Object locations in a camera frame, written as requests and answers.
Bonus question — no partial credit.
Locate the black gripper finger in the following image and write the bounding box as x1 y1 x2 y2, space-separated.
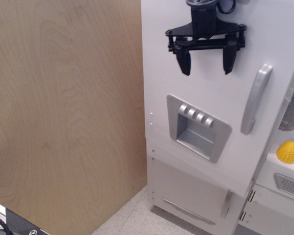
223 41 237 74
175 47 191 75

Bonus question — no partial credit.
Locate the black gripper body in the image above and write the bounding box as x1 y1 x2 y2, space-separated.
166 6 247 53

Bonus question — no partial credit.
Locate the white fridge door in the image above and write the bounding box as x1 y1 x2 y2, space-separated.
141 0 294 196

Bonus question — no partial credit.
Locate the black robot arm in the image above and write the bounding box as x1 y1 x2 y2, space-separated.
166 0 247 76

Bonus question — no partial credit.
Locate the white toy fridge cabinet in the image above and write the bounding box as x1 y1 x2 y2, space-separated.
144 44 294 235

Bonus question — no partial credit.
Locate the grey ice dispenser box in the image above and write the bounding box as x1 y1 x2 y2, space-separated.
167 94 232 164

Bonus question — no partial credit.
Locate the yellow toy corn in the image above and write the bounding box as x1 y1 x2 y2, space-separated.
276 141 294 164

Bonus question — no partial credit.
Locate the light plywood board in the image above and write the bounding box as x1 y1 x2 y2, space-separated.
0 0 147 235

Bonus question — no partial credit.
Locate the white lower freezer door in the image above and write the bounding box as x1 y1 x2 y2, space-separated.
147 157 245 235

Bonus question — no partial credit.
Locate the white toy oven unit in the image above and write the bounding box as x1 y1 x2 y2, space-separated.
235 130 294 235

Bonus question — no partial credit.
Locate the silver fridge door handle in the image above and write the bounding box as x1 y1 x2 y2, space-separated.
241 64 273 135

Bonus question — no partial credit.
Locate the silver freezer door handle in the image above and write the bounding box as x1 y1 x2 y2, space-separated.
220 189 234 219

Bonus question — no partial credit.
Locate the black metal base plate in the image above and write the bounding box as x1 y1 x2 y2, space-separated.
0 204 49 235

